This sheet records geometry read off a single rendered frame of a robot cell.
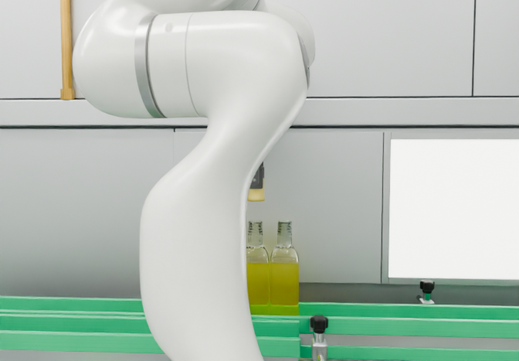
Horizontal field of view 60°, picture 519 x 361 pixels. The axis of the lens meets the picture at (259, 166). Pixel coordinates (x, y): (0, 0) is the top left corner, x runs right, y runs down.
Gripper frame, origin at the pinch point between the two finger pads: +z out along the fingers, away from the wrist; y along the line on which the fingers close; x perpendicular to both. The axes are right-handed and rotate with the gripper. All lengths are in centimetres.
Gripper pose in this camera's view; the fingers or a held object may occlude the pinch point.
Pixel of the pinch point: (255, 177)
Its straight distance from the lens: 88.8
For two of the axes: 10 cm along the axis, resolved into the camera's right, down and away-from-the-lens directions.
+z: 0.0, 10.0, 0.6
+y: -0.7, 0.6, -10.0
